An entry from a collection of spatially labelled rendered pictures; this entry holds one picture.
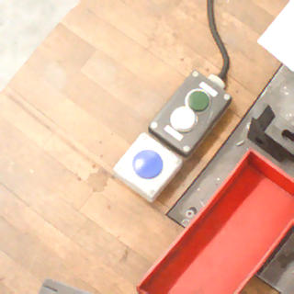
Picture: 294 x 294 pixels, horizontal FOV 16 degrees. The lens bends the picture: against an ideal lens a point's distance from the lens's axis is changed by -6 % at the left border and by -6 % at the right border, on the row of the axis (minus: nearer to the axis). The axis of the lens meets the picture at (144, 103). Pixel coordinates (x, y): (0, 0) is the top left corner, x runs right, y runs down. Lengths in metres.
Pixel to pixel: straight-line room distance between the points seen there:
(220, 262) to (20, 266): 0.28
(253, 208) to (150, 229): 0.15
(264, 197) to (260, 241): 0.07
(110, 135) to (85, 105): 0.06
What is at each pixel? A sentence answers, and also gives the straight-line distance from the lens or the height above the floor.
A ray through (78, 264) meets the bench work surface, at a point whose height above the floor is 0.90.
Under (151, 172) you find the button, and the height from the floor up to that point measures 0.94.
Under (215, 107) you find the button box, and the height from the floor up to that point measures 0.93.
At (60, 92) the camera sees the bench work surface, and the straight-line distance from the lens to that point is 1.51.
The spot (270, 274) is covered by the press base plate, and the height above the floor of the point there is 0.90.
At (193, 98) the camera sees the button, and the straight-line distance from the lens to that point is 1.46.
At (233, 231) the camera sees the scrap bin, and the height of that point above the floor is 0.90.
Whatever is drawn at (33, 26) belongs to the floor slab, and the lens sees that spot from 2.54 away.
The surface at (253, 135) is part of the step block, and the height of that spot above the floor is 0.93.
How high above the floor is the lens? 2.30
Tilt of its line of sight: 70 degrees down
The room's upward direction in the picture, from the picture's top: 1 degrees counter-clockwise
